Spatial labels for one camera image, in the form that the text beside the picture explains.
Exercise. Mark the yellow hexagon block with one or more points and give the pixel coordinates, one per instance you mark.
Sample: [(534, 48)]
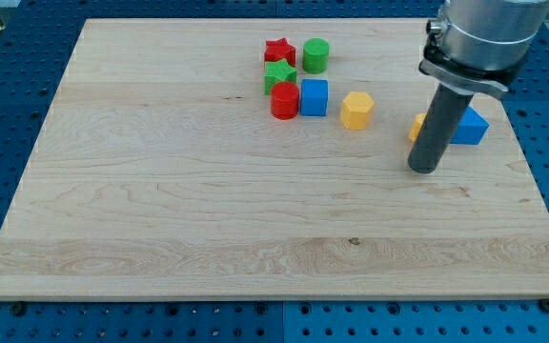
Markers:
[(356, 110)]

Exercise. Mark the black bolt front left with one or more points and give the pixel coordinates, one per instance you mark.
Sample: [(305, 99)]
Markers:
[(18, 309)]

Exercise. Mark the blue triangle block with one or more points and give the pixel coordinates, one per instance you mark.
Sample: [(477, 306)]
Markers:
[(471, 128)]

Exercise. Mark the green star block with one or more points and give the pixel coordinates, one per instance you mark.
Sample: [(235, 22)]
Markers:
[(278, 71)]

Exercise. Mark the blue cube block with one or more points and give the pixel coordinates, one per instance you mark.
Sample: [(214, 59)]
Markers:
[(314, 95)]

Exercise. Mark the wooden board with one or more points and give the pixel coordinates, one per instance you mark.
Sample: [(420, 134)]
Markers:
[(160, 174)]

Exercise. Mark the black bolt front right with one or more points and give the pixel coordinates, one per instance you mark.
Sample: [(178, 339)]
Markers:
[(544, 305)]

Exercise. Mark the green cylinder block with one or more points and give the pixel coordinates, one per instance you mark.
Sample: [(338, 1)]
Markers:
[(315, 55)]

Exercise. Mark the black bolt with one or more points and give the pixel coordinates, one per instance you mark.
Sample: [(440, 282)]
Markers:
[(544, 305), (18, 309)]

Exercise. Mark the red cylinder block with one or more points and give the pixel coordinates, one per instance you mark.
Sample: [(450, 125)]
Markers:
[(284, 100)]

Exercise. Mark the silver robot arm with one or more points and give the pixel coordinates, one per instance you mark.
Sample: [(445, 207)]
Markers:
[(479, 46)]

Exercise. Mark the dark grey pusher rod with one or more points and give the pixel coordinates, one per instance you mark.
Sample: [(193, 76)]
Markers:
[(439, 126)]

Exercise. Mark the red star block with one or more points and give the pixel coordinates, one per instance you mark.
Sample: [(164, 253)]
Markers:
[(280, 49)]

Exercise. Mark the yellow block behind rod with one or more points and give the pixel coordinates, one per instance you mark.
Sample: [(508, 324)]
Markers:
[(416, 126)]

